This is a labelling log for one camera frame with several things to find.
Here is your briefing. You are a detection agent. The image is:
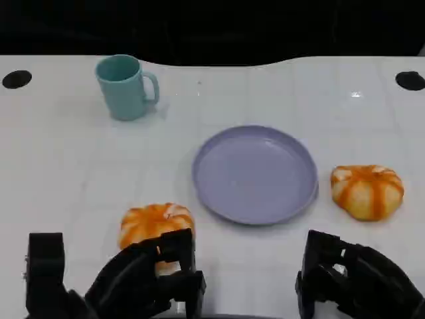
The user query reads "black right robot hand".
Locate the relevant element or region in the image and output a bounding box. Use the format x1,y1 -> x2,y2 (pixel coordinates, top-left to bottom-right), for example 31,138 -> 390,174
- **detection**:
295,229 -> 425,319

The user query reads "orange white toy bread roll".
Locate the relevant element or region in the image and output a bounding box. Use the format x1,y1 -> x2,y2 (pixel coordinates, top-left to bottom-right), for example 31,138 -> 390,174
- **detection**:
119,202 -> 196,276
330,164 -> 405,223

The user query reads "lilac plate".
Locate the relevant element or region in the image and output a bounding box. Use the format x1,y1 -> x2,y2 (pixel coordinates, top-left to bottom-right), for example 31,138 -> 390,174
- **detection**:
191,125 -> 319,226

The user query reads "pale green mug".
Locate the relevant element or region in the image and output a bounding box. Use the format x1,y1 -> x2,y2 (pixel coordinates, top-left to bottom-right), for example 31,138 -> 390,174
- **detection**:
95,54 -> 160,122

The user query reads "black round table grommet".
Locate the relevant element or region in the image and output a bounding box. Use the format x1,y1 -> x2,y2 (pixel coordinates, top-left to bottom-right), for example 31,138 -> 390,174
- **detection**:
394,70 -> 425,91
1,69 -> 33,90

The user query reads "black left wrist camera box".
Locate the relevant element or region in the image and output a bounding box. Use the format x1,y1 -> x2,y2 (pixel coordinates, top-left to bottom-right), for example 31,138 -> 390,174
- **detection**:
23,231 -> 69,319

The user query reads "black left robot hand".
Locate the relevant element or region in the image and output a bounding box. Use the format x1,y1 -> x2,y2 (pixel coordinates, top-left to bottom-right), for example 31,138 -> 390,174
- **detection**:
84,228 -> 207,319

